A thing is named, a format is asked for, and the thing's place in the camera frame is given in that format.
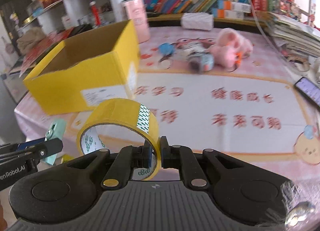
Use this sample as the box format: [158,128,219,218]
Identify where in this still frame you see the orange white box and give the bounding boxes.
[217,0,251,13]
[212,9,245,20]

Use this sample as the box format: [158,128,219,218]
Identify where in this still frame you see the white quilted pouch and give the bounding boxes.
[181,12,214,31]

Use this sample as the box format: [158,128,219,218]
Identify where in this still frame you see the lower orange white box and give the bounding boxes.
[212,9,245,20]

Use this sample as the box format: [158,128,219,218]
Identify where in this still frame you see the beige crumpled cloth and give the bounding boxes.
[17,26,47,55]

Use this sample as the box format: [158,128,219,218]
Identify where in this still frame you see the red paper packets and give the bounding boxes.
[19,27,75,77]

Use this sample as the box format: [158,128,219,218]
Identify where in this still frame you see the red hanging tassel ornament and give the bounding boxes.
[89,0,101,27]

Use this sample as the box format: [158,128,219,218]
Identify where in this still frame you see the stack of papers and notebooks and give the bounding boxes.
[265,12,319,57]

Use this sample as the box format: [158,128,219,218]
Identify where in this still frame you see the yellow tape roll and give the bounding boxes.
[76,98,161,180]

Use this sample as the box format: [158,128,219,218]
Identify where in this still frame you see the pink cartoon desk mat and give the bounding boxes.
[67,26,320,165]

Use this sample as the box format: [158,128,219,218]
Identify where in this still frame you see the black smartphone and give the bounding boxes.
[294,77,320,110]

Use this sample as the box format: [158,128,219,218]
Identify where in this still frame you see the pink plush pig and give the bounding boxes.
[207,28,253,69]

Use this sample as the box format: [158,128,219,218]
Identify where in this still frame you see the yellow cardboard box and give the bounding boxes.
[23,20,140,115]

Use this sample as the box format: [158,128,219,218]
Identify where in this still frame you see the coiled bracelet ring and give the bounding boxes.
[286,55,312,73]

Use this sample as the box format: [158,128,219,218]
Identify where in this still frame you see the white hanging cable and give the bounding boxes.
[242,0,296,89]

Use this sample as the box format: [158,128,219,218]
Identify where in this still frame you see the mint green small gadget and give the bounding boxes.
[40,118,66,165]

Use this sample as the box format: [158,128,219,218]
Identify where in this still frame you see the upper orange white box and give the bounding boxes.
[217,0,251,13]

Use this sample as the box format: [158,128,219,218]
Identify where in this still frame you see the blue grey toy gadget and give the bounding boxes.
[187,52,214,74]

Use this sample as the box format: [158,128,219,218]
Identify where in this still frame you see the pink cylindrical pen holder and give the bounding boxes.
[124,0,150,43]

